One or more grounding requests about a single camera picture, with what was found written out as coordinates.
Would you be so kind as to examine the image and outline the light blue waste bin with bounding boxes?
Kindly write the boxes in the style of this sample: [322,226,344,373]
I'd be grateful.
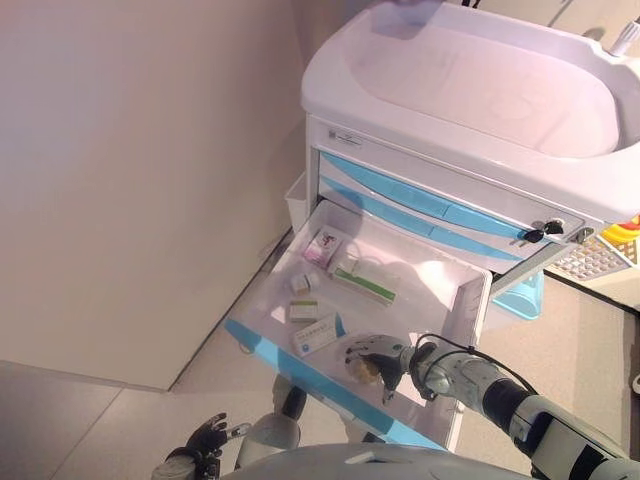
[492,273,545,321]

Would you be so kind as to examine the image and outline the white drawer with blue front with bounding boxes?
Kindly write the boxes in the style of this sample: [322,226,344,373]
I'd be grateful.
[223,199,494,451]

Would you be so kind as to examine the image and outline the white medical cart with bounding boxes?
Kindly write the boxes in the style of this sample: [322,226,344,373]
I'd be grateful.
[299,0,640,301]

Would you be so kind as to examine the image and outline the small green white medicine box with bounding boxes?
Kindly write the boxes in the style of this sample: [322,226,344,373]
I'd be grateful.
[288,298,321,324]

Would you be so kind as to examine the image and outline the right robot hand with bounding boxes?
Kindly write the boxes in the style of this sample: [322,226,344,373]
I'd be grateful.
[339,333,415,404]

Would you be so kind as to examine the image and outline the white mesh basket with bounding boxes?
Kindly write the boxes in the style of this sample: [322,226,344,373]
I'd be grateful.
[544,234,634,291]

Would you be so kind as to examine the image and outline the pink white medicine box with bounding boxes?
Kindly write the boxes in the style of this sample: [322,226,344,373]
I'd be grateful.
[302,227,344,266]

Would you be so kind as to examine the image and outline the long green white medicine box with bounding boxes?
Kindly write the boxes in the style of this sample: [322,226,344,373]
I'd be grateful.
[329,259,399,307]

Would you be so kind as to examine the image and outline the left robot leg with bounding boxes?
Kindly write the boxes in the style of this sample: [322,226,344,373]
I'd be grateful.
[234,374,309,474]

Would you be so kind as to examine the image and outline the yellow sharps container red lid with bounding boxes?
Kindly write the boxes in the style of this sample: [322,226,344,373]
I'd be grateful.
[599,214,640,256]

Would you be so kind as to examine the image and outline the white drawer with blue swoosh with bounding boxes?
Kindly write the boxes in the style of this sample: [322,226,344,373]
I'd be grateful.
[317,174,526,266]
[317,149,556,246]

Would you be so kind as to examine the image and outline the white cart post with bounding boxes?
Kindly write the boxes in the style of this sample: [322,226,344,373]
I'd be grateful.
[609,22,639,56]

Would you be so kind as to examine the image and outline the blue white medicine box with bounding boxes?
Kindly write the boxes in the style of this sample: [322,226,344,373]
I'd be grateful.
[292,312,349,357]

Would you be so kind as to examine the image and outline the white side bin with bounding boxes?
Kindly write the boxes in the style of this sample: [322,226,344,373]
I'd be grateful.
[284,172,309,236]

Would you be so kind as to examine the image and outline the grey robot torso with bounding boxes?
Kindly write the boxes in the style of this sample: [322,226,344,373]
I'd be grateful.
[234,439,451,480]

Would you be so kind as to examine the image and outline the clear bottle of yellow pills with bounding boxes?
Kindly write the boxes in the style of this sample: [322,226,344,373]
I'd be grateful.
[347,355,384,387]

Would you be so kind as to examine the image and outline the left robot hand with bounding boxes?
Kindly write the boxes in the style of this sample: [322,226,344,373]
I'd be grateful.
[183,412,251,479]

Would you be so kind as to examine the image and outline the black cart keys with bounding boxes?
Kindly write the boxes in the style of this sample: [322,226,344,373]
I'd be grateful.
[519,222,564,246]

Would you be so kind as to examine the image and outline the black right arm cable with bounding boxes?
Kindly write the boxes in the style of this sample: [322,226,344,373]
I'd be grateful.
[413,333,539,401]

